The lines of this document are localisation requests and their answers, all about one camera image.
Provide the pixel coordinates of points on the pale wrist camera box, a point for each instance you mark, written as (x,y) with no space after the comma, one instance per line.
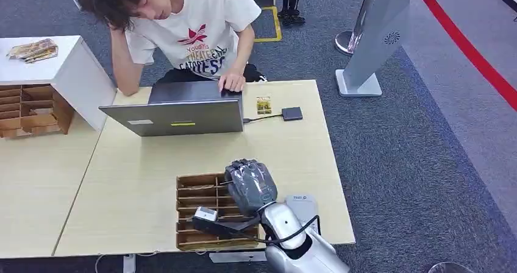
(206,214)

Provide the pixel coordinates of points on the clear glass rim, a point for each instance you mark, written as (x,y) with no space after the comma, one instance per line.
(448,268)

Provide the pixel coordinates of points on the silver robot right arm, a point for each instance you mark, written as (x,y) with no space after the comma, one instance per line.
(299,247)

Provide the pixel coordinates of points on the yellow printed card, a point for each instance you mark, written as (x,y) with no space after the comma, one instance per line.
(263,105)

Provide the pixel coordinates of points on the black robot legs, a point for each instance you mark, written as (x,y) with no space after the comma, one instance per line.
(290,4)

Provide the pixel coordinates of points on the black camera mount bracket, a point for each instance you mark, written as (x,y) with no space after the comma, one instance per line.
(226,229)

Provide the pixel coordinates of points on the small black square device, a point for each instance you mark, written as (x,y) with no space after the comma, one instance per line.
(292,113)

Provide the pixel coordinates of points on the wooden slotted card box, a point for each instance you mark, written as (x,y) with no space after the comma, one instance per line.
(202,198)

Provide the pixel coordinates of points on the stack of printed cards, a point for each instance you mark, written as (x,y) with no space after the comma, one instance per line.
(33,50)

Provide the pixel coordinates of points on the wooden box under white cabinet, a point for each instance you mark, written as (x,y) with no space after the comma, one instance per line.
(34,111)

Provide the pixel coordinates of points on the white cabinet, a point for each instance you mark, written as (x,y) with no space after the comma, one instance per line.
(76,73)

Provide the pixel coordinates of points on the white desk device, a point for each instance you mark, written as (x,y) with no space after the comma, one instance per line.
(301,204)

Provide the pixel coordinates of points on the person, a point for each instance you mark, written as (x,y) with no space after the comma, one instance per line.
(190,25)

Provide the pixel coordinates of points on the person's left hand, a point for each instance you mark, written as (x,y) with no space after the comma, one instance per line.
(232,81)

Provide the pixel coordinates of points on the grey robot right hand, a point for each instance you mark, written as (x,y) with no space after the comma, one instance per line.
(252,186)

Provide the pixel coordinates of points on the grey laptop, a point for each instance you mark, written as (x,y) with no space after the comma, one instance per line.
(177,115)

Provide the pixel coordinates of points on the grey kiosk stand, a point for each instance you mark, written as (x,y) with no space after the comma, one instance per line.
(375,29)

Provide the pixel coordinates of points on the white desk crossbar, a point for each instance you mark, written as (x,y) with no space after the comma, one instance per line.
(236,257)

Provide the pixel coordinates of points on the chrome stanchion base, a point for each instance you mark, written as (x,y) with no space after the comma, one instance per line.
(344,42)

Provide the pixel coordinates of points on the white desk leg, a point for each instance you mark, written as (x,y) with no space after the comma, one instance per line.
(129,264)

